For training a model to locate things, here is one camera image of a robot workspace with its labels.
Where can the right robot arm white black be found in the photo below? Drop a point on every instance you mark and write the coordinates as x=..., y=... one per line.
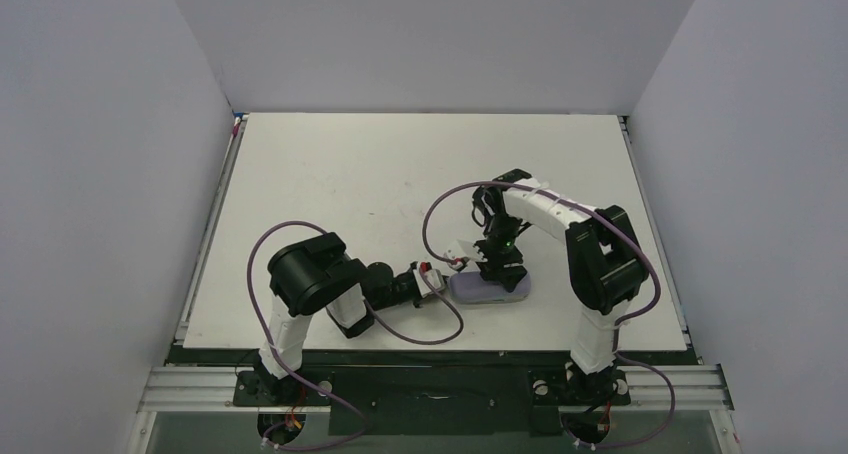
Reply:
x=605, y=271

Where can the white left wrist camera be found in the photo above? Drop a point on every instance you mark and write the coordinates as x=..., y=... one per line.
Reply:
x=429, y=280

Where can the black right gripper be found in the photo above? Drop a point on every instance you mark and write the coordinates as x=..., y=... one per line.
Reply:
x=502, y=266

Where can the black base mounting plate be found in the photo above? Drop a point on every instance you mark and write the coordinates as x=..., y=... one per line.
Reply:
x=438, y=392

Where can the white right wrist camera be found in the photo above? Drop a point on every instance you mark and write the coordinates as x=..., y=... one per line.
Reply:
x=460, y=252

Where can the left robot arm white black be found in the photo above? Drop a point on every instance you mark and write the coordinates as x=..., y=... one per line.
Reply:
x=317, y=275

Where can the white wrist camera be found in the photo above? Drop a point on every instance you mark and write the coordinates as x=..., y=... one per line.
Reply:
x=429, y=280
x=460, y=252

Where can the aluminium front rail frame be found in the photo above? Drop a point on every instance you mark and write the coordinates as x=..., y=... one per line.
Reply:
x=671, y=393

